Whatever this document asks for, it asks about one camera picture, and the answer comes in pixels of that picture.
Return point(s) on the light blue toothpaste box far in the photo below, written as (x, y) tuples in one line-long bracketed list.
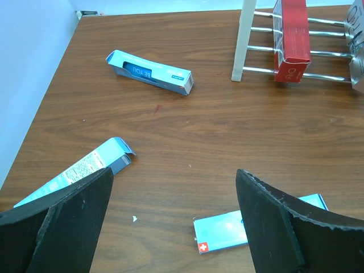
[(174, 79)]

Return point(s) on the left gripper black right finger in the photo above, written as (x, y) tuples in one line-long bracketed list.
[(286, 234)]

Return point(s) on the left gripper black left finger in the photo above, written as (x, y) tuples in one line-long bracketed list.
[(59, 231)]

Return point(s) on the red toothpaste box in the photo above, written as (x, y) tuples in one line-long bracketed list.
[(292, 49), (353, 25)]

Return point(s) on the blue silver toothpaste box left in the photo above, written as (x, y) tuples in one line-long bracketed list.
[(114, 153)]

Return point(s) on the cream metal-rod shelf rack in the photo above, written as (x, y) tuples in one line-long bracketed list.
[(252, 20)]

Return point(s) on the blue toothpaste box centre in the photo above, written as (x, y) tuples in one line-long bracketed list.
[(219, 232)]

